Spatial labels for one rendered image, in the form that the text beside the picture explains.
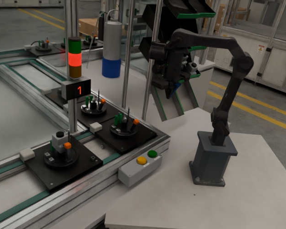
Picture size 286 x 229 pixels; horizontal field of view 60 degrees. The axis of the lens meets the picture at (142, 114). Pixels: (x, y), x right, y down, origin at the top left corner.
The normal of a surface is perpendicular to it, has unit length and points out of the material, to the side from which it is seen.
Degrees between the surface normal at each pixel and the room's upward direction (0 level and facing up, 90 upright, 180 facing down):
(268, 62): 90
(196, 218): 0
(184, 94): 45
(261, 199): 0
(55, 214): 90
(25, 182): 0
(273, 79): 90
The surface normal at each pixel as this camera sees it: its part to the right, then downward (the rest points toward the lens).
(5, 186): 0.11, -0.86
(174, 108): 0.50, -0.28
